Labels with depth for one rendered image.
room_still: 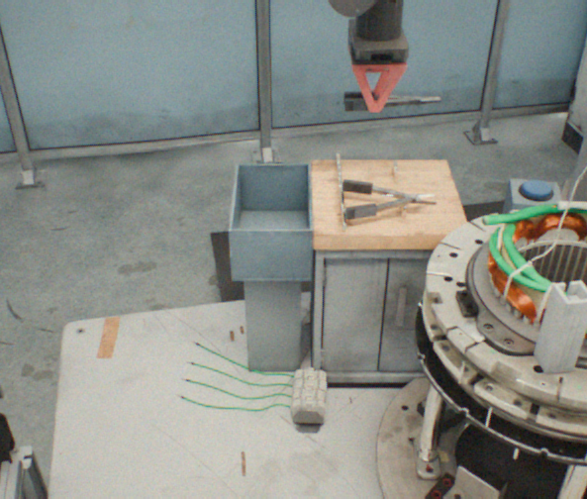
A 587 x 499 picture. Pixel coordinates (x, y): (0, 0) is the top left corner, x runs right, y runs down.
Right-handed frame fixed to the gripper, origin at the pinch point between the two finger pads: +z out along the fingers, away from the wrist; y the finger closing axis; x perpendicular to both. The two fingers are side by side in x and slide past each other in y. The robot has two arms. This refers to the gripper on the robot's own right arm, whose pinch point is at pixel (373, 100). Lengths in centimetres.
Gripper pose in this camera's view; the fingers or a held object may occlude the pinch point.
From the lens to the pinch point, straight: 97.8
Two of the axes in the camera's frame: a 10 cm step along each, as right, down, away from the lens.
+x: 10.0, -0.2, 0.0
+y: 0.2, 6.2, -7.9
